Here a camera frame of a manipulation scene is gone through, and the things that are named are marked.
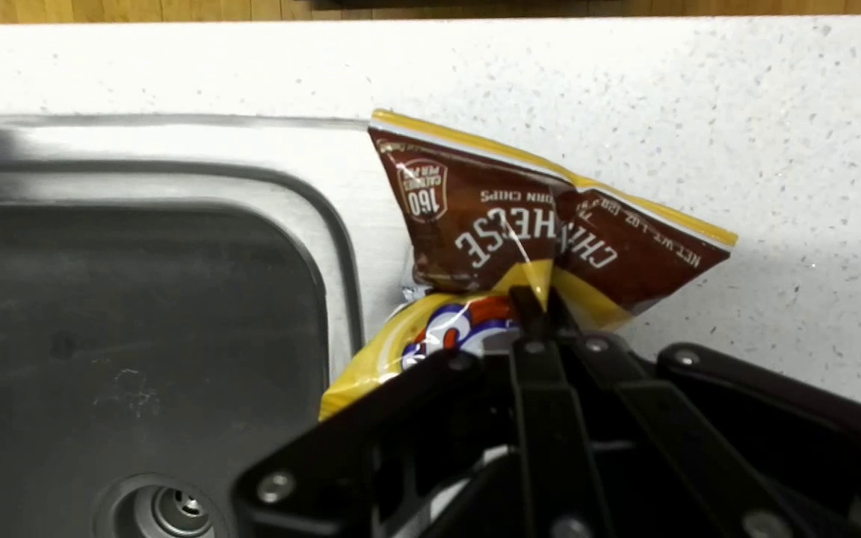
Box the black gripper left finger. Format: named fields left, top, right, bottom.
left=230, top=286, right=592, bottom=538

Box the round sink drain strainer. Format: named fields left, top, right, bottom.
left=96, top=476, right=230, bottom=538

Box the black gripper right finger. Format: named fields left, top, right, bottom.
left=546, top=289, right=861, bottom=538

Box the black flat object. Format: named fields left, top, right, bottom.
left=311, top=0, right=851, bottom=14

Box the yellow brown snack packet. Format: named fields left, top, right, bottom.
left=317, top=104, right=742, bottom=425

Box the stainless steel double sink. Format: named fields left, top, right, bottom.
left=0, top=113, right=425, bottom=538

